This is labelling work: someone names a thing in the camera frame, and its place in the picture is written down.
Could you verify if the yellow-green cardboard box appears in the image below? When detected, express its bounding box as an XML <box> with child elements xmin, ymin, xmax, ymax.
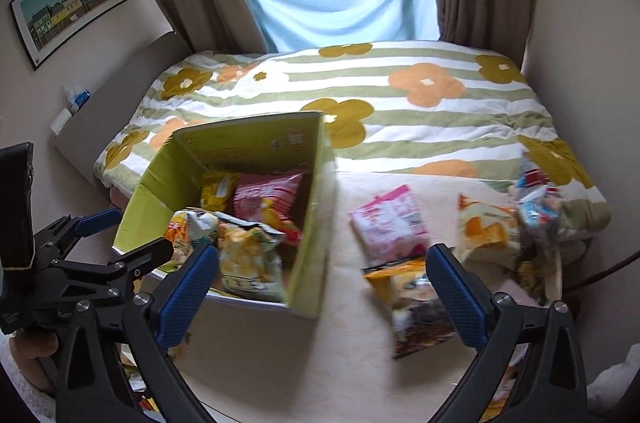
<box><xmin>114</xmin><ymin>111</ymin><xmax>336</xmax><ymax>318</ymax></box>

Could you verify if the popcorn snack bag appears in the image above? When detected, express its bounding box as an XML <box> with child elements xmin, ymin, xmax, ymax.
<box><xmin>214</xmin><ymin>212</ymin><xmax>286</xmax><ymax>303</ymax></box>

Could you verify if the pink marshmallow bag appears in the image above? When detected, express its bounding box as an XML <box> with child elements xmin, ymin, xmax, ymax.
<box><xmin>349</xmin><ymin>185</ymin><xmax>431</xmax><ymax>266</ymax></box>

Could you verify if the blue white snack bag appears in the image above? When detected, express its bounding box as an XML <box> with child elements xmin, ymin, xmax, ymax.
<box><xmin>510</xmin><ymin>156</ymin><xmax>563</xmax><ymax>247</ymax></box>

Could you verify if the orange chips bag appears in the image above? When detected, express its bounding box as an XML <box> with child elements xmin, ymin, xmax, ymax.
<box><xmin>454</xmin><ymin>195</ymin><xmax>521</xmax><ymax>270</ymax></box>

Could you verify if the framed town picture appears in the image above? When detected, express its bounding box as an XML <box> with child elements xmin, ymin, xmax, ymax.
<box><xmin>10</xmin><ymin>0</ymin><xmax>128</xmax><ymax>69</ymax></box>

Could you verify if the person's left hand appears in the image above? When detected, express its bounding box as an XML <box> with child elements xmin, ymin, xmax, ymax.
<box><xmin>9</xmin><ymin>331</ymin><xmax>58</xmax><ymax>393</ymax></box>

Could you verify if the dark orange snack bag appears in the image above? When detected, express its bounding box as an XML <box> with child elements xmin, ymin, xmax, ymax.
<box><xmin>362</xmin><ymin>255</ymin><xmax>456</xmax><ymax>359</ymax></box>

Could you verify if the black clothes rack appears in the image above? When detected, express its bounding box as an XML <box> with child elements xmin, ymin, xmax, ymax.
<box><xmin>563</xmin><ymin>250</ymin><xmax>640</xmax><ymax>295</ymax></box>

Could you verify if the yellow snack bag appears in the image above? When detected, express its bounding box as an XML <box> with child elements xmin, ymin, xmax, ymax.
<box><xmin>200</xmin><ymin>171</ymin><xmax>240</xmax><ymax>212</ymax></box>

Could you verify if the floral striped quilt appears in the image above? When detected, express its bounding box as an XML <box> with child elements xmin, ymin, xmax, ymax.
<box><xmin>93</xmin><ymin>41</ymin><xmax>611</xmax><ymax>240</ymax></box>

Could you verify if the white red snack bag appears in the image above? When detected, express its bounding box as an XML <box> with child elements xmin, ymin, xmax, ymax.
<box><xmin>163</xmin><ymin>208</ymin><xmax>218</xmax><ymax>271</ymax></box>

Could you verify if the tissue pack on headboard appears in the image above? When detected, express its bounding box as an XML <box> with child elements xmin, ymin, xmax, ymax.
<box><xmin>64</xmin><ymin>84</ymin><xmax>91</xmax><ymax>114</ymax></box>

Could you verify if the grey headboard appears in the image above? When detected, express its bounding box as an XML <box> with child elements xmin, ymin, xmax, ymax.
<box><xmin>53</xmin><ymin>32</ymin><xmax>190</xmax><ymax>192</ymax></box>

